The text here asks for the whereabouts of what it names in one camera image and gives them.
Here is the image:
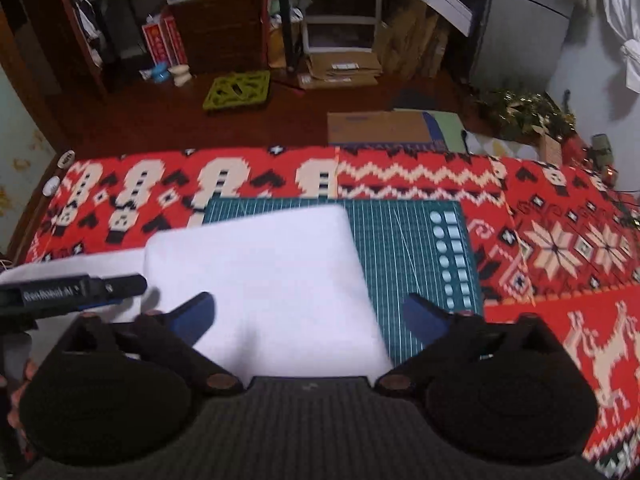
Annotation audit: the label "pale green sheet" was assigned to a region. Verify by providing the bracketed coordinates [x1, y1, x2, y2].
[391, 107, 469, 154]

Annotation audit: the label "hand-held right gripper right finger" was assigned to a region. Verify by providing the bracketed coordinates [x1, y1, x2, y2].
[375, 292, 569, 396]

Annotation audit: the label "stack of flattened cardboard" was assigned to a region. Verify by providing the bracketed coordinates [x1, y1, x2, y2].
[371, 0, 452, 82]

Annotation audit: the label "person's left hand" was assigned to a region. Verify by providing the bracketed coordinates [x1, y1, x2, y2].
[6, 358, 41, 431]

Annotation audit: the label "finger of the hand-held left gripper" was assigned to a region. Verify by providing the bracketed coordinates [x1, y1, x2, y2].
[88, 272, 149, 308]

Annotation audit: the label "white flat box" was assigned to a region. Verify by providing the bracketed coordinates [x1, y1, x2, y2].
[416, 0, 474, 37]

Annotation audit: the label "white plastic drawer unit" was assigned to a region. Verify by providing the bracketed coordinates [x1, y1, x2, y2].
[296, 0, 384, 57]

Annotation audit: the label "green lattice plastic tray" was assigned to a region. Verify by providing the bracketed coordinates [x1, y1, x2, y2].
[201, 70, 272, 114]

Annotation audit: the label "red patterned tablecloth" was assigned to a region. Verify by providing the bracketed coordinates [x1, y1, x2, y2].
[21, 145, 640, 479]

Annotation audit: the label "pile of wrapped gift boxes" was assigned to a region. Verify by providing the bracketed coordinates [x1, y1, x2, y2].
[536, 131, 622, 192]

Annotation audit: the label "cluttered side shelf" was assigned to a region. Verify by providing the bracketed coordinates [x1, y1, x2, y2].
[49, 0, 267, 97]

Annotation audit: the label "green cutting mat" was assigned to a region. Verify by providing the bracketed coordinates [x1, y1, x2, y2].
[201, 196, 487, 369]

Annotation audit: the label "brown wooden cabinet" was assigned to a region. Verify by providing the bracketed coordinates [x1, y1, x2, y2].
[169, 0, 267, 77]

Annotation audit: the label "white ceramic cup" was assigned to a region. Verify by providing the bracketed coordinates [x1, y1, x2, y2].
[166, 63, 194, 88]

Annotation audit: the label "flat brown cardboard box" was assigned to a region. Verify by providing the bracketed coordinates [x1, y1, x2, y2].
[326, 109, 447, 151]

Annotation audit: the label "black floor cable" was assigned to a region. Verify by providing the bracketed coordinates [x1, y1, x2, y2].
[606, 184, 640, 227]

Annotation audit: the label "white sweatpants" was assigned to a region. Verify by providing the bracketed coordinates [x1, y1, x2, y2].
[0, 204, 394, 377]

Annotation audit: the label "green checkered floor mat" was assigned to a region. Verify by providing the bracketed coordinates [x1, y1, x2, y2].
[461, 129, 544, 162]

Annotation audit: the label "red tall carton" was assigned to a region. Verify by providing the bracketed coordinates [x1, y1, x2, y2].
[141, 21, 169, 69]
[161, 14, 189, 64]

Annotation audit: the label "silver refrigerator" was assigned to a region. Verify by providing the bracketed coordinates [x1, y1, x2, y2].
[471, 0, 577, 89]

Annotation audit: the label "white tied curtain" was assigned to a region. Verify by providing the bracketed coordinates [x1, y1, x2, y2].
[596, 0, 640, 94]

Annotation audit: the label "tinsel Christmas garland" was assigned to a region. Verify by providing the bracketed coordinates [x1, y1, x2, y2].
[471, 88, 577, 142]

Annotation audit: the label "low cardboard boxes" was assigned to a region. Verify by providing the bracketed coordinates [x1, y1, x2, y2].
[296, 49, 384, 92]

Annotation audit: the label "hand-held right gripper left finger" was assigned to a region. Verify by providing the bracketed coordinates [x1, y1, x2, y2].
[54, 290, 245, 398]

